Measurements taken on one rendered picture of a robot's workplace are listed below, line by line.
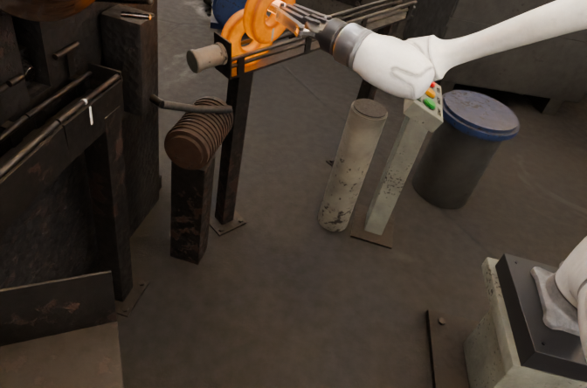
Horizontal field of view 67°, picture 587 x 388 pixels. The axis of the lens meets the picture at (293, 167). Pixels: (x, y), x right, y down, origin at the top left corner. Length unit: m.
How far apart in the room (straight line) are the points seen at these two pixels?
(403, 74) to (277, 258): 0.87
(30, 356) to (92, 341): 0.07
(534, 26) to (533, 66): 2.08
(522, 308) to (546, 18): 0.65
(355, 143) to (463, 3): 1.41
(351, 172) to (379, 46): 0.67
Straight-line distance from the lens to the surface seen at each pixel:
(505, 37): 0.99
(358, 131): 1.43
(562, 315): 1.23
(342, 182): 1.56
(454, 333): 1.60
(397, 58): 0.93
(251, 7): 1.06
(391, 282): 1.64
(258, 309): 1.45
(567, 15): 0.92
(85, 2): 0.88
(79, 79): 1.03
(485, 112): 1.91
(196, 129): 1.17
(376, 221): 1.72
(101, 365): 0.69
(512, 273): 1.28
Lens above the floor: 1.21
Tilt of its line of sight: 38 degrees down
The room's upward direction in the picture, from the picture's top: 13 degrees clockwise
